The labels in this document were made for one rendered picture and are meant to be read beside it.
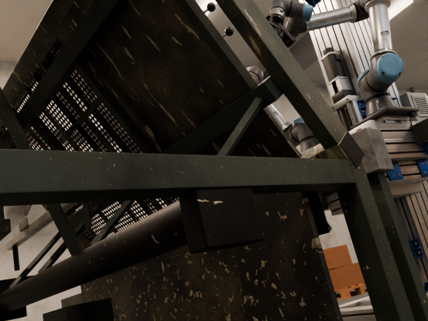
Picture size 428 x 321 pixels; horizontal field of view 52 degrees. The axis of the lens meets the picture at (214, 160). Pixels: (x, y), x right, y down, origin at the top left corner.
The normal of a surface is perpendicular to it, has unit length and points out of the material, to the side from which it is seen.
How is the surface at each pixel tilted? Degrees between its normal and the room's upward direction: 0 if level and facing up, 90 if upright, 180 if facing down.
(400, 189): 90
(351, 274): 90
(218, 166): 90
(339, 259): 90
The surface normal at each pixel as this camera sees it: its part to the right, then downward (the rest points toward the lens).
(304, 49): -0.86, 0.04
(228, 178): 0.61, -0.35
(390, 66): 0.05, -0.17
